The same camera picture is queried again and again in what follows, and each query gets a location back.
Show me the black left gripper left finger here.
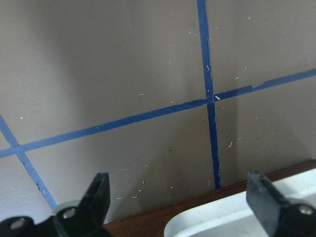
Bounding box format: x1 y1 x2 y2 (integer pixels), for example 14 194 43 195
79 173 111 227

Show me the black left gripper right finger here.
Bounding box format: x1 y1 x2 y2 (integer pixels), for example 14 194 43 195
246 170 291 237

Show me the light wooden drawer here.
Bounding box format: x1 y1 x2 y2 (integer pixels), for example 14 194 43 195
104 159 316 237

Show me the white drawer handle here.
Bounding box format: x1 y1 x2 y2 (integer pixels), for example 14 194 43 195
163 169 316 237

